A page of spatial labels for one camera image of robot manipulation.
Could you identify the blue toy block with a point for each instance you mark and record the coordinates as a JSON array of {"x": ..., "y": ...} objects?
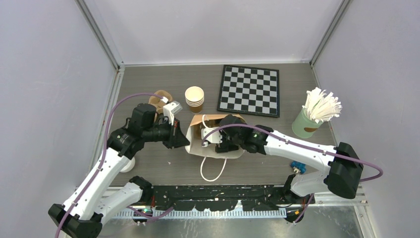
[{"x": 298, "y": 168}]

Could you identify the green cup of paper sticks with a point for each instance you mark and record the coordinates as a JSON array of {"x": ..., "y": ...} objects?
[{"x": 319, "y": 107}]

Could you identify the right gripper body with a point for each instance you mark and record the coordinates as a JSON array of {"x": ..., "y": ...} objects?
[{"x": 228, "y": 143}]

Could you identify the black white checkerboard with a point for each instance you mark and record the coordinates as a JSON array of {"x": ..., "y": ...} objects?
[{"x": 249, "y": 90}]

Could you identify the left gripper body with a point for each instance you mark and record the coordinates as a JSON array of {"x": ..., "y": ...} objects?
[{"x": 163, "y": 132}]

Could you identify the stack of paper cups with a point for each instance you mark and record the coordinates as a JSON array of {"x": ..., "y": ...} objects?
[{"x": 194, "y": 97}]

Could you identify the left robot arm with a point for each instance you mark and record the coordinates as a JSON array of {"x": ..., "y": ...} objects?
[{"x": 85, "y": 212}]

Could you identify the brown pulp cup carrier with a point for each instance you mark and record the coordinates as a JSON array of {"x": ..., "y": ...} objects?
[{"x": 157, "y": 102}]

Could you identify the stack of white lids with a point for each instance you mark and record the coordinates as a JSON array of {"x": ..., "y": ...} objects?
[{"x": 129, "y": 166}]

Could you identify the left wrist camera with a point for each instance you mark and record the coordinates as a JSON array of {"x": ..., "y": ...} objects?
[{"x": 170, "y": 109}]

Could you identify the brown paper bag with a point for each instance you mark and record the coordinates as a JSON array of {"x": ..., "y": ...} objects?
[{"x": 195, "y": 148}]

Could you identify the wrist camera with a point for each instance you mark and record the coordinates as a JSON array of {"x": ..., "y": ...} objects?
[
  {"x": 210, "y": 136},
  {"x": 170, "y": 109}
]

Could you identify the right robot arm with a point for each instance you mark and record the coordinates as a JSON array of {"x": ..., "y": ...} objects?
[{"x": 338, "y": 169}]

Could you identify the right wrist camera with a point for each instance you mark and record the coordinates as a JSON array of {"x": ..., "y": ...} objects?
[{"x": 210, "y": 136}]

